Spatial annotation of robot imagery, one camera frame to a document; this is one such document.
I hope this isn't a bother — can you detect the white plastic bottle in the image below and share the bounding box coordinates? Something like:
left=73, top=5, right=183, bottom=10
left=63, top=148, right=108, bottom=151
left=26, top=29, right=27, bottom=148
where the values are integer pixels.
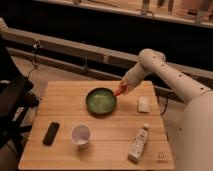
left=128, top=124, right=149, bottom=163

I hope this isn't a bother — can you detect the black cable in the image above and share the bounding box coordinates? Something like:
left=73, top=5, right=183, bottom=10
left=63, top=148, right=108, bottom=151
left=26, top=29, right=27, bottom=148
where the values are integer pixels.
left=26, top=41, right=42, bottom=79

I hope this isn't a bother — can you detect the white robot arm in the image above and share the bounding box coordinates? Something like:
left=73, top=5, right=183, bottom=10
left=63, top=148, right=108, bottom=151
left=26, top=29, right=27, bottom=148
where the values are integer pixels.
left=119, top=49, right=213, bottom=171

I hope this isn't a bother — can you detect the white paper cup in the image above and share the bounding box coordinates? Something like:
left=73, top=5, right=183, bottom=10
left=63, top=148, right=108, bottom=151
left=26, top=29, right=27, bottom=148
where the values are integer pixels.
left=70, top=125, right=90, bottom=149

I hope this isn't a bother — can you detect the black chair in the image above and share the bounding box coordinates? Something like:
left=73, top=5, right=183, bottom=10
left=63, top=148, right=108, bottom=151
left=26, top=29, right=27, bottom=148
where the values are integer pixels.
left=0, top=36, right=39, bottom=152

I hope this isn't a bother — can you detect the black remote control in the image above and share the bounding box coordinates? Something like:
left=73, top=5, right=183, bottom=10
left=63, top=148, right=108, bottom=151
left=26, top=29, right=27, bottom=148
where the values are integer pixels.
left=42, top=122, right=60, bottom=146

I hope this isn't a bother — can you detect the wooden folding table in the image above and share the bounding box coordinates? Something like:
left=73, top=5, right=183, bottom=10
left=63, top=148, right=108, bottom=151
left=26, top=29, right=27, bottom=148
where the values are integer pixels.
left=19, top=81, right=175, bottom=171

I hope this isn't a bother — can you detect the white sponge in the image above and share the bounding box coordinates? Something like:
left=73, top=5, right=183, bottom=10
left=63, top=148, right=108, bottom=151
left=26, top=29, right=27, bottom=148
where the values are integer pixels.
left=137, top=96, right=150, bottom=113

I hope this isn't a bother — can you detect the green bowl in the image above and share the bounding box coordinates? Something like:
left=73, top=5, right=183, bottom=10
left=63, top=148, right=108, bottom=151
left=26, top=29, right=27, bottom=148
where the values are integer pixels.
left=86, top=87, right=117, bottom=115

